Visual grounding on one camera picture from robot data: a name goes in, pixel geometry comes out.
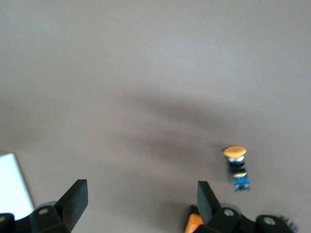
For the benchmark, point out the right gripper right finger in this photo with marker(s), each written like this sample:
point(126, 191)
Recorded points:
point(211, 211)

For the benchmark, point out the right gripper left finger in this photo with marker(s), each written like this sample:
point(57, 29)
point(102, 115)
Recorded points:
point(70, 206)

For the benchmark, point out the orange push button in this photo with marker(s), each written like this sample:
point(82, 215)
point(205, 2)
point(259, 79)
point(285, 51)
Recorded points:
point(234, 151)

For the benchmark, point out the white drawer cabinet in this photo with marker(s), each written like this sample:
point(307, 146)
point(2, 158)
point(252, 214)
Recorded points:
point(12, 184)

